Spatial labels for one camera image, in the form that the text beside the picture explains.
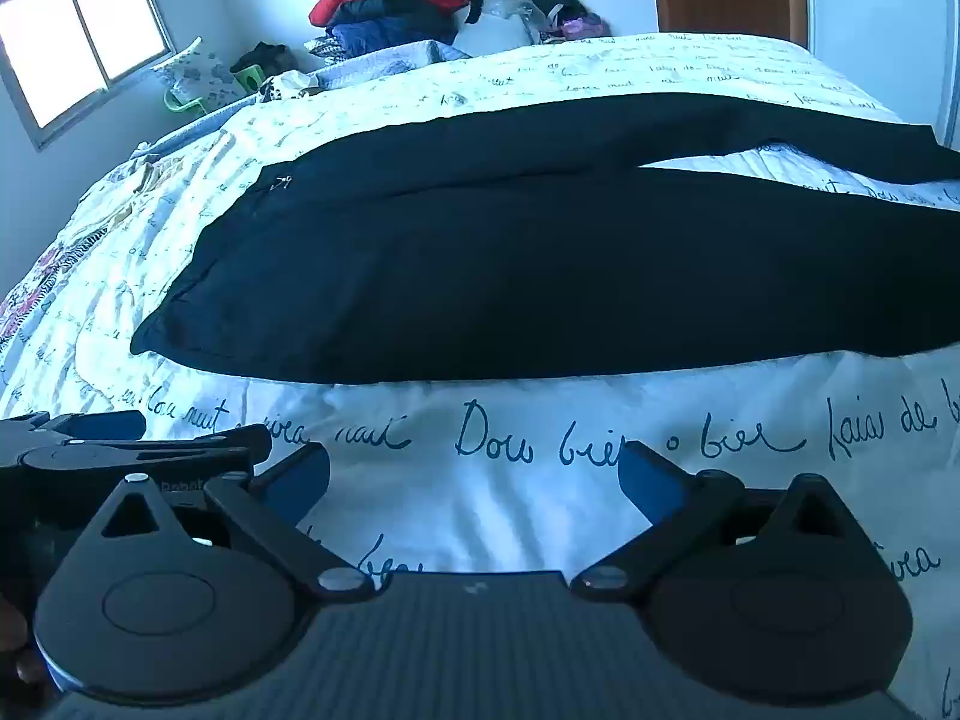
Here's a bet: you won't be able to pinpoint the green plastic stool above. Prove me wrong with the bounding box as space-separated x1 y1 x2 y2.
163 62 265 115

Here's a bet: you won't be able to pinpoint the purple cloth item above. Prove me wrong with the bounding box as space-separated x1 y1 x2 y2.
551 13 603 40

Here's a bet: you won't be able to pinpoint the dark blue clothing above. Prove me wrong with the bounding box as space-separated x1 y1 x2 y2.
328 0 470 57

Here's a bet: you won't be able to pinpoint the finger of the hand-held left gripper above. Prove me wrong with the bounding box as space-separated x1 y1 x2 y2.
0 410 148 446
19 424 273 479

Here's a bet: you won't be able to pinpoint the black pants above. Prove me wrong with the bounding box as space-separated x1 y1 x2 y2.
129 94 960 385

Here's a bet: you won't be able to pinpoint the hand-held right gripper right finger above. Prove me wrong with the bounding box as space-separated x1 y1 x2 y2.
571 441 884 602

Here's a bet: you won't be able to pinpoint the white script-print bed quilt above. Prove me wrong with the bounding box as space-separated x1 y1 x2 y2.
0 31 960 720

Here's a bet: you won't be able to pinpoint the black and white patterned cloth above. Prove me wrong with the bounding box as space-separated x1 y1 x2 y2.
257 70 325 103

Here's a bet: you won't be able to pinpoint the person's left hand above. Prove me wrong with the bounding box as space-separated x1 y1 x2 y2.
0 596 47 692

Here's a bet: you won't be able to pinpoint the clear plastic bag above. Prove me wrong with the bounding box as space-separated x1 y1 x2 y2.
457 0 552 57

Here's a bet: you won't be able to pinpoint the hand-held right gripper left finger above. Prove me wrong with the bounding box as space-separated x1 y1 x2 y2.
79 444 374 602

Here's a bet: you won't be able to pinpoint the light blue quilted blanket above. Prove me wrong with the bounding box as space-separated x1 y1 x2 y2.
307 40 470 91

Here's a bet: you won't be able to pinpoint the small black garment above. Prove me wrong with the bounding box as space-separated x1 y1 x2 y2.
231 41 292 76

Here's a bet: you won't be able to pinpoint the red floral bed sheet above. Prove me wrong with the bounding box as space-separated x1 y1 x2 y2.
0 236 80 350

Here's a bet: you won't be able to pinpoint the window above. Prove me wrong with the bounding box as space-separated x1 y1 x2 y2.
0 0 178 152

